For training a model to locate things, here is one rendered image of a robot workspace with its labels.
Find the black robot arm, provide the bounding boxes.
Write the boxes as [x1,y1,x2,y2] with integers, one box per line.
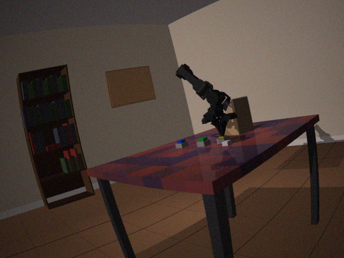
[176,64,231,122]

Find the green button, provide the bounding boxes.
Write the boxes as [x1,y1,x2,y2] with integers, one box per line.
[197,137,211,147]

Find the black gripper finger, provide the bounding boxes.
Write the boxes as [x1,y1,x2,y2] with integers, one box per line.
[218,120,229,137]
[211,122,222,137]

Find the yellow button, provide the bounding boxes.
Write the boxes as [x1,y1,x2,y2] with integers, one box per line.
[217,135,230,144]

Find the white cube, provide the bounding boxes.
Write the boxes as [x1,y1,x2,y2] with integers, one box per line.
[221,140,231,146]

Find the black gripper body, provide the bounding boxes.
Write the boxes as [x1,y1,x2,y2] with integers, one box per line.
[202,103,237,124]

